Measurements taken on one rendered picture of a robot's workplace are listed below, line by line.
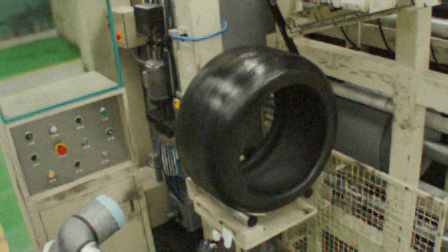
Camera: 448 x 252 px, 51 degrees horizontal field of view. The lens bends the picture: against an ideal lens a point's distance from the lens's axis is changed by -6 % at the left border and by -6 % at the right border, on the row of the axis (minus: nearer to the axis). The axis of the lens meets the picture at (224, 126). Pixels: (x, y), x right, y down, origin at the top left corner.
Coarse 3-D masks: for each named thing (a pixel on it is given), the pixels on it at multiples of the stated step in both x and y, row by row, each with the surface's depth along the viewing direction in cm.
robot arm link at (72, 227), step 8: (64, 224) 131; (72, 224) 130; (80, 224) 131; (64, 232) 129; (72, 232) 128; (80, 232) 129; (88, 232) 131; (64, 240) 127; (72, 240) 127; (80, 240) 127; (88, 240) 128; (64, 248) 126; (72, 248) 125; (80, 248) 125; (88, 248) 126; (96, 248) 127
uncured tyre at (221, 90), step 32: (224, 64) 166; (256, 64) 159; (288, 64) 162; (192, 96) 167; (224, 96) 156; (256, 96) 156; (288, 96) 203; (320, 96) 174; (192, 128) 163; (224, 128) 155; (288, 128) 207; (320, 128) 195; (192, 160) 167; (224, 160) 157; (256, 160) 204; (288, 160) 203; (320, 160) 183; (224, 192) 164; (256, 192) 194; (288, 192) 179
